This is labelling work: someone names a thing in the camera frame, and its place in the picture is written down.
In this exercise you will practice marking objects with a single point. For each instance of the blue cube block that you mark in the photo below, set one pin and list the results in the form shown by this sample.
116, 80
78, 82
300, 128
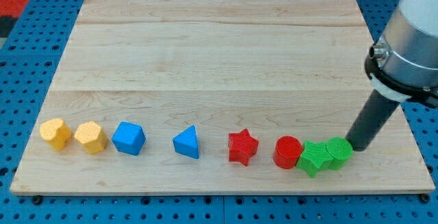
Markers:
129, 138

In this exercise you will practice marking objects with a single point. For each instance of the yellow hexagon block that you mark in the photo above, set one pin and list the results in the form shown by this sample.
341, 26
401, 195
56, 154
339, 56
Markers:
91, 137

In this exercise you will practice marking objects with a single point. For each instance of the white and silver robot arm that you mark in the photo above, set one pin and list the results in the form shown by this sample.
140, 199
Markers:
402, 63

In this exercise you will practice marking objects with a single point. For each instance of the red cylinder block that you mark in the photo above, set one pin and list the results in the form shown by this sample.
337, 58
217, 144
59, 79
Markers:
287, 152

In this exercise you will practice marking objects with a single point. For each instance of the blue triangle block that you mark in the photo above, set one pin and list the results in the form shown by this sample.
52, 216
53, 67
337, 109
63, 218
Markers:
186, 143

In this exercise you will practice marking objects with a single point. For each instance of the green star block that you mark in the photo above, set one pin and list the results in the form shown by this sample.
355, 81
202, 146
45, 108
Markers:
314, 158

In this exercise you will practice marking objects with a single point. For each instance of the green cylinder block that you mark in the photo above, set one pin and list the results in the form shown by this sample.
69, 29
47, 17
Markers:
340, 150

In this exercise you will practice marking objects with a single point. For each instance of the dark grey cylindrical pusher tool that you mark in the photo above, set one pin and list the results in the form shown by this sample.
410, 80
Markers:
374, 114

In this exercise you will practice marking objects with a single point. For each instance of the yellow heart block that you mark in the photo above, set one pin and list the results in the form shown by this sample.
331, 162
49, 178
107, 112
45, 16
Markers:
55, 132

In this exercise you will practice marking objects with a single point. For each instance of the red star block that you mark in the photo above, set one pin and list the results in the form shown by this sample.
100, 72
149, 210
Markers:
242, 147

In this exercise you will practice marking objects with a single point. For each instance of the light wooden board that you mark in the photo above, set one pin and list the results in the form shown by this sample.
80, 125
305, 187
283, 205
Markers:
274, 67

